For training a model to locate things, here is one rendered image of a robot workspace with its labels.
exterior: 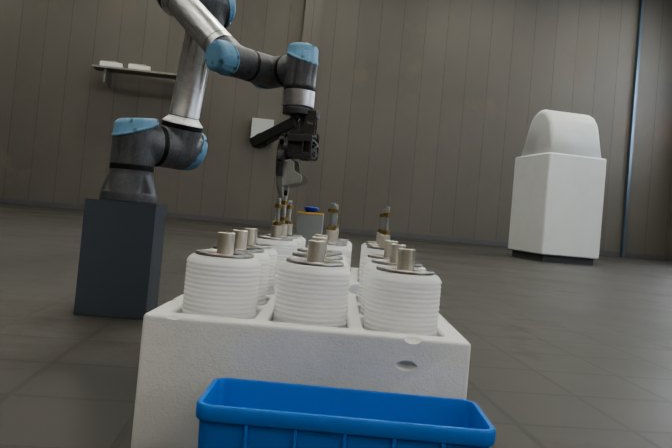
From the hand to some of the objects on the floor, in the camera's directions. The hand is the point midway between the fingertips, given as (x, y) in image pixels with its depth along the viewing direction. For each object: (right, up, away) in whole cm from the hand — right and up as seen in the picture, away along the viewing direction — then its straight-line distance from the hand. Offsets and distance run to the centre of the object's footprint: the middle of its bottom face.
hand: (281, 193), depth 151 cm
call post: (+3, -37, +28) cm, 46 cm away
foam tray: (+8, -35, -56) cm, 67 cm away
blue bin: (+13, -34, -83) cm, 91 cm away
